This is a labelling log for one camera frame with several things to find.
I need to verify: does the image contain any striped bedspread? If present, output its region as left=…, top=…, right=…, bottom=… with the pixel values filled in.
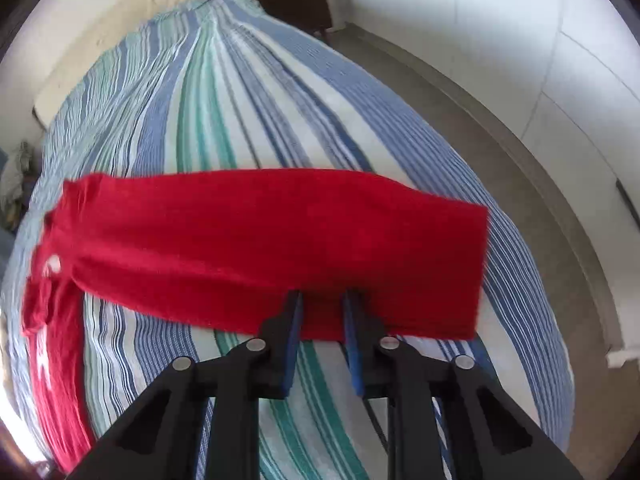
left=0, top=0, right=576, bottom=480

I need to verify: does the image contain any red t-shirt with white print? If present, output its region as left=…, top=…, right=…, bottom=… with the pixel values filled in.
left=20, top=169, right=490, bottom=476

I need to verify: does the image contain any pile of clothes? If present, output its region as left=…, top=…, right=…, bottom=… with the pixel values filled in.
left=0, top=140, right=37, bottom=221

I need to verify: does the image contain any white wardrobe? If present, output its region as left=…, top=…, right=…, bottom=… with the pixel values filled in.
left=350, top=0, right=640, bottom=361

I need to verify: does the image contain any dark wooden nightstand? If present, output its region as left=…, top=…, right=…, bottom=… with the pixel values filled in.
left=257, top=0, right=335, bottom=43

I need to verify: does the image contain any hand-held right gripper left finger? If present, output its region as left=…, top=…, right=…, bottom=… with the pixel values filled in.
left=65, top=290, right=306, bottom=480

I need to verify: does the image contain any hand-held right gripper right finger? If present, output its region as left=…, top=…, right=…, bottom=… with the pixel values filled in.
left=341, top=289, right=586, bottom=480

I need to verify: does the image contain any cream pillow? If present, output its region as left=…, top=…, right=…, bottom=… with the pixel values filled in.
left=32, top=0, right=226, bottom=131

